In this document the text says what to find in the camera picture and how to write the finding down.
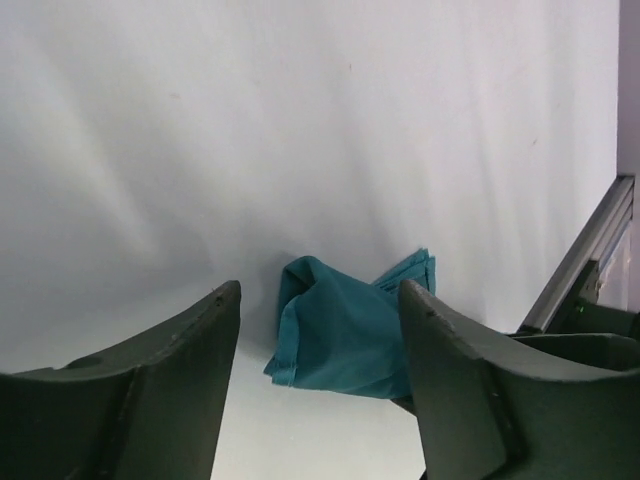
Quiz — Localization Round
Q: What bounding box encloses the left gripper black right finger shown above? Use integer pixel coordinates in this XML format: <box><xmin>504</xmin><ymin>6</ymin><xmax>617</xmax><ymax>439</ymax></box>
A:
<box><xmin>399</xmin><ymin>281</ymin><xmax>639</xmax><ymax>479</ymax></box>

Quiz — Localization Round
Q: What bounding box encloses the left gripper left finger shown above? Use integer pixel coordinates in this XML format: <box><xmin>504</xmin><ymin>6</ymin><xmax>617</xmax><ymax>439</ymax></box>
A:
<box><xmin>1</xmin><ymin>280</ymin><xmax>241</xmax><ymax>479</ymax></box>

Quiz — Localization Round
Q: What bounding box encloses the teal cloth napkin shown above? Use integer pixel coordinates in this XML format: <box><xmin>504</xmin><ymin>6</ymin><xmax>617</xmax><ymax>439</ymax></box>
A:
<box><xmin>264</xmin><ymin>248</ymin><xmax>436</xmax><ymax>400</ymax></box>

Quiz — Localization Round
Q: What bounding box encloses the aluminium frame rail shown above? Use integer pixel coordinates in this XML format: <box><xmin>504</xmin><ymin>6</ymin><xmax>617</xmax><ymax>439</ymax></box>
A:
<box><xmin>518</xmin><ymin>175</ymin><xmax>635</xmax><ymax>334</ymax></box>

